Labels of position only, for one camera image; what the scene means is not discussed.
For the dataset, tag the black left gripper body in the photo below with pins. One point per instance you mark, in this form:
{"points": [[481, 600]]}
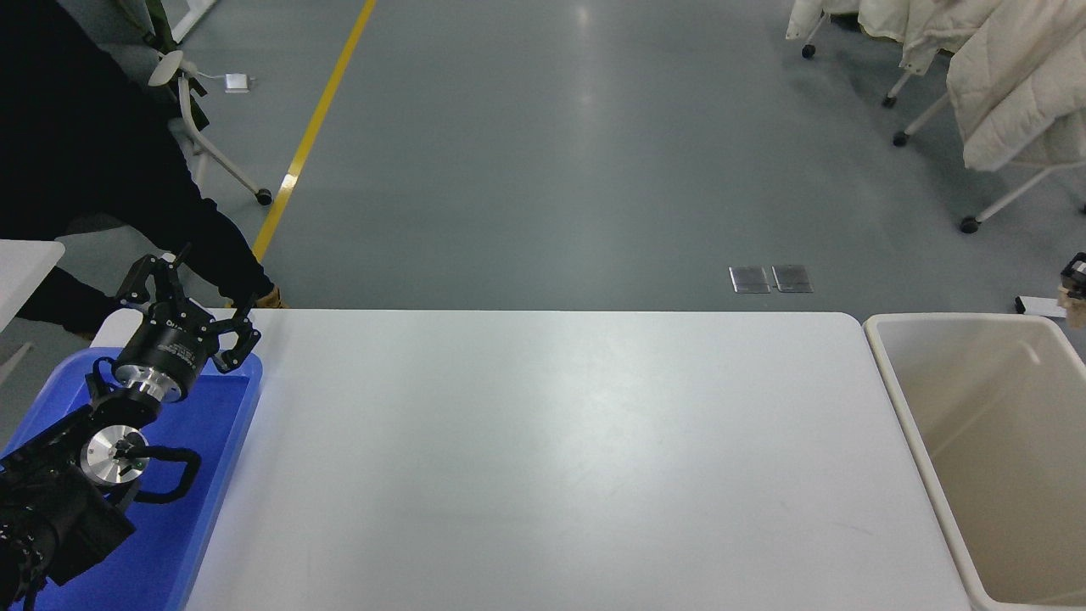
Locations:
{"points": [[170, 348]]}

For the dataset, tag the tan paper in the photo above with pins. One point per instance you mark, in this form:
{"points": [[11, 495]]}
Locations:
{"points": [[1076, 312]]}

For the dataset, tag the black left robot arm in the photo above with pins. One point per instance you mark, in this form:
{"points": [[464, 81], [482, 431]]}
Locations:
{"points": [[51, 509]]}

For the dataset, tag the white flat slab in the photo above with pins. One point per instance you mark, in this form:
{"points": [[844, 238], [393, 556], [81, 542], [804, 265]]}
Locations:
{"points": [[1037, 305]]}

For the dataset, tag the blue plastic tray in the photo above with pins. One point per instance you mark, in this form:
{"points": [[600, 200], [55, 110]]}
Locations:
{"points": [[195, 475]]}

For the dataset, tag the small white side table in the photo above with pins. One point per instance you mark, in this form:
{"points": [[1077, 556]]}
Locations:
{"points": [[21, 267]]}

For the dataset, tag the person in black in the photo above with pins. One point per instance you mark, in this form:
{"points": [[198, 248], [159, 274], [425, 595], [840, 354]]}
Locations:
{"points": [[76, 144]]}

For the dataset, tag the white padded jacket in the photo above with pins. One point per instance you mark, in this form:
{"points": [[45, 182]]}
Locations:
{"points": [[1018, 85], [814, 17], [933, 25]]}

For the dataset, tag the large pale plastic bin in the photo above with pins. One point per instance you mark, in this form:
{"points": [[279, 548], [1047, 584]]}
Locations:
{"points": [[1001, 467]]}

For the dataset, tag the white office chair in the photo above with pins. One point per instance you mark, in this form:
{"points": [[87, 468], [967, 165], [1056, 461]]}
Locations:
{"points": [[165, 68]]}

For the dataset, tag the dark green jacket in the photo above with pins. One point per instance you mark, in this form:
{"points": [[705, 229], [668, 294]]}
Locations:
{"points": [[157, 13]]}

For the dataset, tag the metal floor plate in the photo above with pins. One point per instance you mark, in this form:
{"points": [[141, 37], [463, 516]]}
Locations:
{"points": [[750, 279], [792, 278]]}

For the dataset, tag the white chair frame with casters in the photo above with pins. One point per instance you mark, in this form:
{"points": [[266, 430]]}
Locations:
{"points": [[888, 103], [809, 54], [970, 225]]}

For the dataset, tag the white metal frame foot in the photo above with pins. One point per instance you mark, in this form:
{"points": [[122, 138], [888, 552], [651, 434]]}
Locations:
{"points": [[193, 17]]}

